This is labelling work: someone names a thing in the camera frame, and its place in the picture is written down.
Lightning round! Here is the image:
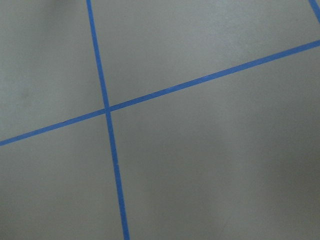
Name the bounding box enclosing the brown paper table cover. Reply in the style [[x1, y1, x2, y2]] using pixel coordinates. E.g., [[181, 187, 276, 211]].
[[0, 0, 320, 240]]

